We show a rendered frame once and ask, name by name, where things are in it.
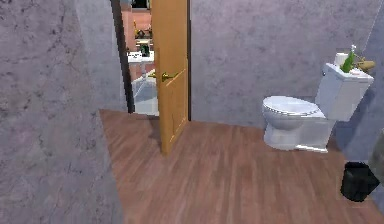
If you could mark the white toilet paper roll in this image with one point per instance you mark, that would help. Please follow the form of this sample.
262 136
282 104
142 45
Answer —
340 59

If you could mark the dark green vase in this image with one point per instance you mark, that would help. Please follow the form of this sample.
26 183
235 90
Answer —
144 50

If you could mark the green spray bottle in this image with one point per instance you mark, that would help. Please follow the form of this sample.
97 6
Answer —
348 61

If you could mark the orange wooden room door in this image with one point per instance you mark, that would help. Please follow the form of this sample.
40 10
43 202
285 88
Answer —
171 66

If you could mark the black waste bin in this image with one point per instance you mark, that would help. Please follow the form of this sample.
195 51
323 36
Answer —
358 181

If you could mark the white round table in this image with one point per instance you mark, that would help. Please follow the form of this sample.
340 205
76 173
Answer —
141 60

